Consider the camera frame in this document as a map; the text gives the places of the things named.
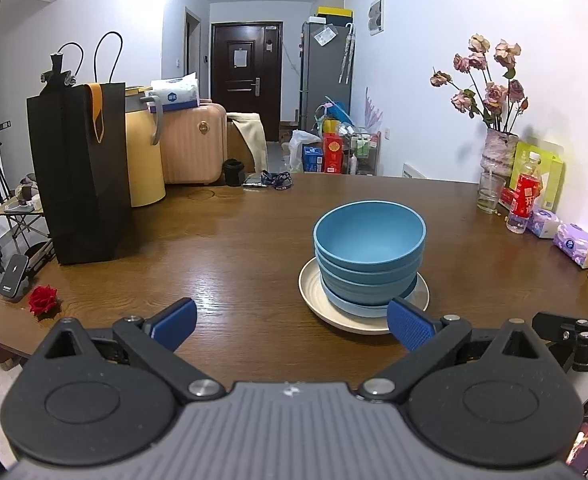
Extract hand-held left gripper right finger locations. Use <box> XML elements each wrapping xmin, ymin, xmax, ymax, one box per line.
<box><xmin>358</xmin><ymin>297</ymin><xmax>551</xmax><ymax>404</ymax></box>

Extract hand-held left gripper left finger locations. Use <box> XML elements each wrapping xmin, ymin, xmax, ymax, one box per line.
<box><xmin>34</xmin><ymin>297</ymin><xmax>227</xmax><ymax>404</ymax></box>

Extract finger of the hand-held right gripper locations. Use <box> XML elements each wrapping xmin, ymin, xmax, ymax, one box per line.
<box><xmin>531</xmin><ymin>311</ymin><xmax>588</xmax><ymax>347</ymax></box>

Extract small blue bowl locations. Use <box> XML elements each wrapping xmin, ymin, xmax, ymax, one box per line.
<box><xmin>315</xmin><ymin>252</ymin><xmax>424</xmax><ymax>287</ymax></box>
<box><xmin>318</xmin><ymin>267</ymin><xmax>421</xmax><ymax>307</ymax></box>

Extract large blue bowl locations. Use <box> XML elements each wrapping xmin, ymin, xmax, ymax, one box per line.
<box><xmin>313</xmin><ymin>200</ymin><xmax>428</xmax><ymax>274</ymax></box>

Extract cream plate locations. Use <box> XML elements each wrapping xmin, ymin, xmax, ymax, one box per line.
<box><xmin>298</xmin><ymin>256</ymin><xmax>431</xmax><ymax>335</ymax></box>

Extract purple tissue pack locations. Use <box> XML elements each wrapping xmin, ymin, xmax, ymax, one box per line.
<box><xmin>552</xmin><ymin>222</ymin><xmax>588</xmax><ymax>269</ymax></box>
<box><xmin>526</xmin><ymin>208</ymin><xmax>563</xmax><ymax>240</ymax></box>

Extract red label water bottle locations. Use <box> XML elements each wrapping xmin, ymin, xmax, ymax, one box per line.
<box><xmin>505</xmin><ymin>152</ymin><xmax>544</xmax><ymax>235</ymax></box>

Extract red artificial rose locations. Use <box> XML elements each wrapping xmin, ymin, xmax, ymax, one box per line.
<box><xmin>27</xmin><ymin>284</ymin><xmax>60</xmax><ymax>317</ymax></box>

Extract yellow-green box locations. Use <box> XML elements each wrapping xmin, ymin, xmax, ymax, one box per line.
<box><xmin>508</xmin><ymin>140</ymin><xmax>565</xmax><ymax>212</ymax></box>

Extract clear drinking glass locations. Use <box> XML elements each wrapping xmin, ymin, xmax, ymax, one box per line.
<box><xmin>477</xmin><ymin>171</ymin><xmax>507</xmax><ymax>215</ymax></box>

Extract black cylindrical cup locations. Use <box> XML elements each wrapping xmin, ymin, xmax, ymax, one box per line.
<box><xmin>222</xmin><ymin>158</ymin><xmax>247</xmax><ymax>188</ymax></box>

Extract black flat device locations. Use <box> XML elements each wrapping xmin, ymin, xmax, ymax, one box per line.
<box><xmin>0</xmin><ymin>253</ymin><xmax>30</xmax><ymax>303</ymax></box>

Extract black paper bag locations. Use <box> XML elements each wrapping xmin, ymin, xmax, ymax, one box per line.
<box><xmin>26</xmin><ymin>31</ymin><xmax>134</xmax><ymax>266</ymax></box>

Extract pink suitcase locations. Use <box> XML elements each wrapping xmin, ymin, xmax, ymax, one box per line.
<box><xmin>158</xmin><ymin>101</ymin><xmax>229</xmax><ymax>186</ymax></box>

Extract tall red gift box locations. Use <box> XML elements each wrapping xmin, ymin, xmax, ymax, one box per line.
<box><xmin>322</xmin><ymin>132</ymin><xmax>344</xmax><ymax>174</ymax></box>

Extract folding side table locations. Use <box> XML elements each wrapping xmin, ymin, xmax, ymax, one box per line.
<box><xmin>0</xmin><ymin>172</ymin><xmax>51</xmax><ymax>257</ymax></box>

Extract blue carton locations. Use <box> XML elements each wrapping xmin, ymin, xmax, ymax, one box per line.
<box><xmin>302</xmin><ymin>145</ymin><xmax>325</xmax><ymax>172</ymax></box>

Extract wooden chair with beige coat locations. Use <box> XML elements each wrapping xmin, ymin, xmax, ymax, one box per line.
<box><xmin>226</xmin><ymin>112</ymin><xmax>270</xmax><ymax>174</ymax></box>

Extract white plastic bag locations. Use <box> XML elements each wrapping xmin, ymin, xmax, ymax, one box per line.
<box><xmin>287</xmin><ymin>129</ymin><xmax>321</xmax><ymax>171</ymax></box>

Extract colourful bags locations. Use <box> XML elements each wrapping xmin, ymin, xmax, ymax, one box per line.
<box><xmin>315</xmin><ymin>95</ymin><xmax>350</xmax><ymax>134</ymax></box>

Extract white tissue pack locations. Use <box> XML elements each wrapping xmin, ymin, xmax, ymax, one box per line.
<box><xmin>149</xmin><ymin>72</ymin><xmax>200</xmax><ymax>111</ymax></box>

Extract dried rose bouquet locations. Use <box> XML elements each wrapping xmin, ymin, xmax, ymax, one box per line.
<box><xmin>429</xmin><ymin>33</ymin><xmax>530</xmax><ymax>134</ymax></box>

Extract dark brown door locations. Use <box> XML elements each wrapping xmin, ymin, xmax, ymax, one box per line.
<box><xmin>209</xmin><ymin>21</ymin><xmax>284</xmax><ymax>144</ymax></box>

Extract grey refrigerator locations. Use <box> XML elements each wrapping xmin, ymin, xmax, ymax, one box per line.
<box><xmin>299</xmin><ymin>20</ymin><xmax>354</xmax><ymax>134</ymax></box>

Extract folded white umbrella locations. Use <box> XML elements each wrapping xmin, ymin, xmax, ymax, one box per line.
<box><xmin>337</xmin><ymin>22</ymin><xmax>358</xmax><ymax>86</ymax></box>

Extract black clamp device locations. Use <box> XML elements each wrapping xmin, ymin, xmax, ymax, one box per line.
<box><xmin>41</xmin><ymin>42</ymin><xmax>85</xmax><ymax>97</ymax></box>

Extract yellow container with grey handle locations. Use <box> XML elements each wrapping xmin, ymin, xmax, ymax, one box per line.
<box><xmin>123</xmin><ymin>92</ymin><xmax>168</xmax><ymax>209</ymax></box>

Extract blue lanyards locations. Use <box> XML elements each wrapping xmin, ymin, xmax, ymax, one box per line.
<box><xmin>261</xmin><ymin>170</ymin><xmax>294</xmax><ymax>191</ymax></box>

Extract wire shelf rack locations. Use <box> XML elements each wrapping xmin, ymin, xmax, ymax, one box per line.
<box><xmin>343</xmin><ymin>129</ymin><xmax>383</xmax><ymax>176</ymax></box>

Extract purple wall decoration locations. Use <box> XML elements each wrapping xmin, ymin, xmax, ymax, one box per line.
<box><xmin>363</xmin><ymin>87</ymin><xmax>384</xmax><ymax>131</ymax></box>

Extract framed wall picture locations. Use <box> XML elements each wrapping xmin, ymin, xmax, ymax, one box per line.
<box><xmin>367</xmin><ymin>0</ymin><xmax>386</xmax><ymax>37</ymax></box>

